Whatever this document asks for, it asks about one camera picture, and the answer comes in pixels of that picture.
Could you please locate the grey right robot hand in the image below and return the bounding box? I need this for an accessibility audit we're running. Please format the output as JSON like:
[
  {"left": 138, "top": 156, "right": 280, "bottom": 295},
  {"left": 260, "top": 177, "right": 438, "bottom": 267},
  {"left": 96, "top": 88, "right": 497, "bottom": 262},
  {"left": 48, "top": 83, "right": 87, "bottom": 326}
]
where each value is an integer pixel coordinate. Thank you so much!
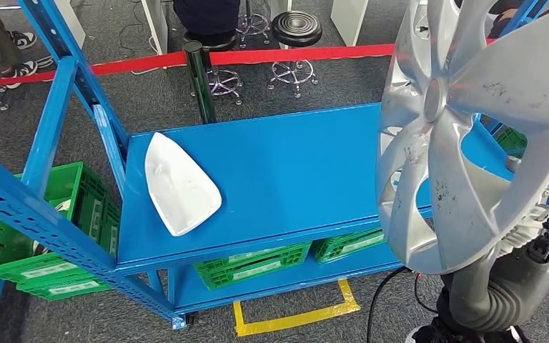
[{"left": 448, "top": 210, "right": 549, "bottom": 314}]

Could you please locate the silver wheel hubcap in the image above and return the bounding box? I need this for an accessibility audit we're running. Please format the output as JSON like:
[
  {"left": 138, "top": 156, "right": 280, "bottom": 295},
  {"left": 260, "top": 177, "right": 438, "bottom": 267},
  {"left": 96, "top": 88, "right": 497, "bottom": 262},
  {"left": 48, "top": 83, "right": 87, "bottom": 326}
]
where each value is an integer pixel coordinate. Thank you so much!
[{"left": 375, "top": 0, "right": 549, "bottom": 277}]

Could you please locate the blue metal shelf rack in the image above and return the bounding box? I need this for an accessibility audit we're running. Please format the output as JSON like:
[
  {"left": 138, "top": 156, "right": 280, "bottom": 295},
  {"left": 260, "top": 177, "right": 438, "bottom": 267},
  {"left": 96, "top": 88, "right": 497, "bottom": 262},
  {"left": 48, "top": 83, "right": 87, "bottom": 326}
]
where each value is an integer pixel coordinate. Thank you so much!
[{"left": 0, "top": 0, "right": 549, "bottom": 332}]

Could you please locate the white plastic cover part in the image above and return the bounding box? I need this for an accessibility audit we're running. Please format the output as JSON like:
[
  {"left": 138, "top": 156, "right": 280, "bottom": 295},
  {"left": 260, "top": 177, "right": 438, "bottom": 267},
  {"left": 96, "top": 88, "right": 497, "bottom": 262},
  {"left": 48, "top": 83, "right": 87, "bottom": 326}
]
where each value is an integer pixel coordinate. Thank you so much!
[{"left": 144, "top": 131, "right": 223, "bottom": 238}]

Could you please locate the white desk panel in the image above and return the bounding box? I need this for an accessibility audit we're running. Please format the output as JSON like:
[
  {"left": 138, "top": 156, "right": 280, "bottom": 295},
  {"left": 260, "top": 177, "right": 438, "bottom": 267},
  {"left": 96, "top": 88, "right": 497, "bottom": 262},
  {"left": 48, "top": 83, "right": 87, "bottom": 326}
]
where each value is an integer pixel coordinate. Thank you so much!
[
  {"left": 56, "top": 0, "right": 87, "bottom": 49},
  {"left": 140, "top": 0, "right": 169, "bottom": 55},
  {"left": 330, "top": 0, "right": 369, "bottom": 47}
]

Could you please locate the red barrier belt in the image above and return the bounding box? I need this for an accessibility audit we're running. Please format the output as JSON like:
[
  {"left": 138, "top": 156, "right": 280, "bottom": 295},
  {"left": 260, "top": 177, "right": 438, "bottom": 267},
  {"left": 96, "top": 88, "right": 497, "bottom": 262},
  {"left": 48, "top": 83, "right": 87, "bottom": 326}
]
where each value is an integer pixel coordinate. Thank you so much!
[{"left": 0, "top": 39, "right": 396, "bottom": 89}]

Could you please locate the black round stool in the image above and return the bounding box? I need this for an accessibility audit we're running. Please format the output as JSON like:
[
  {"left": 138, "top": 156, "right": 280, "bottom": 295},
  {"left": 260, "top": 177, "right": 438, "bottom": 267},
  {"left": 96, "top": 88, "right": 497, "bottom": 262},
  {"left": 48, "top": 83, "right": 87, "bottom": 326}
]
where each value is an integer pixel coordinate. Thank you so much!
[
  {"left": 267, "top": 11, "right": 324, "bottom": 99},
  {"left": 184, "top": 30, "right": 244, "bottom": 106}
]

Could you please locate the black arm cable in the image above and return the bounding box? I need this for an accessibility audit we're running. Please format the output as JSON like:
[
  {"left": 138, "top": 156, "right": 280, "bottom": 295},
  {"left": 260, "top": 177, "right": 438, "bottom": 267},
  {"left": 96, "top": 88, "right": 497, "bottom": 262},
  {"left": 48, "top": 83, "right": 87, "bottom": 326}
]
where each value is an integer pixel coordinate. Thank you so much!
[{"left": 365, "top": 266, "right": 410, "bottom": 343}]

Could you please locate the black stanchion post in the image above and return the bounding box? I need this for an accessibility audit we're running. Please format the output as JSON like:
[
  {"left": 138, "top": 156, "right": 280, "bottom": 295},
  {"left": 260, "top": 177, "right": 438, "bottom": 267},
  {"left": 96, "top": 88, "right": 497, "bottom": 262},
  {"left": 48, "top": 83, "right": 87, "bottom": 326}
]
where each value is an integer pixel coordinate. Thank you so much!
[{"left": 183, "top": 40, "right": 217, "bottom": 125}]

